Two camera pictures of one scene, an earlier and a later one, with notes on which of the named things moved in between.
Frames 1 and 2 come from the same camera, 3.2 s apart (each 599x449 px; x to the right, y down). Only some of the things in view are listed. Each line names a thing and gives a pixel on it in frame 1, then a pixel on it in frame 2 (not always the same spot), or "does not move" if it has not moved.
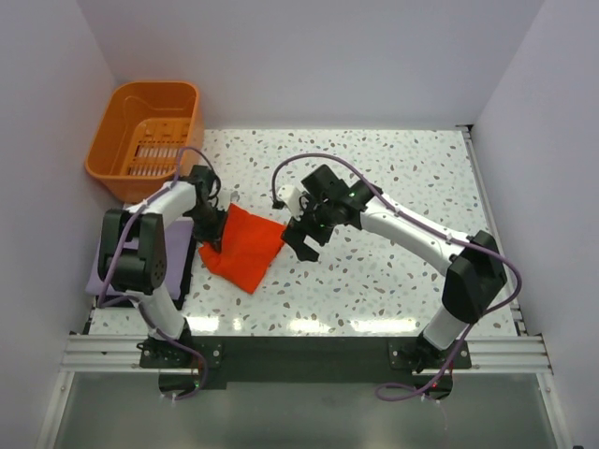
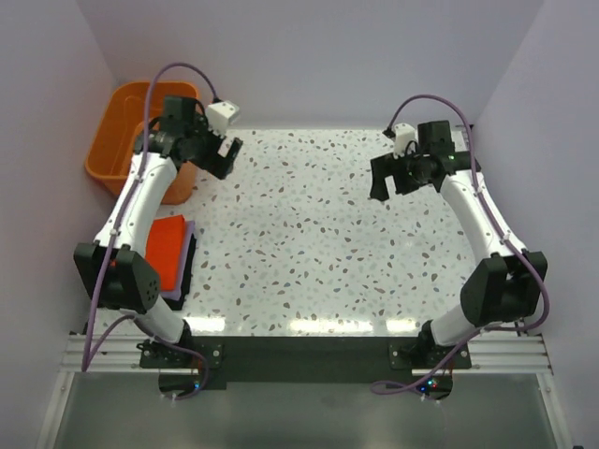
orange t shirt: (250, 243) to (164, 248)
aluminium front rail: (121, 354) does not move
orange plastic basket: (139, 133) does not move
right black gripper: (295, 233) to (384, 166)
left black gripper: (213, 235) to (214, 163)
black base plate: (186, 369) does not move
